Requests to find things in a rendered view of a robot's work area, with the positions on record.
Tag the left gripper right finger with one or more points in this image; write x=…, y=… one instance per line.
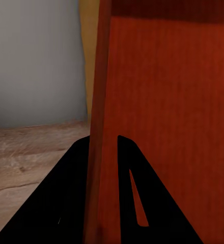
x=167, y=222

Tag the storage box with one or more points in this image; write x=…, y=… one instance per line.
x=159, y=81

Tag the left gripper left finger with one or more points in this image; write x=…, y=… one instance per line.
x=54, y=212

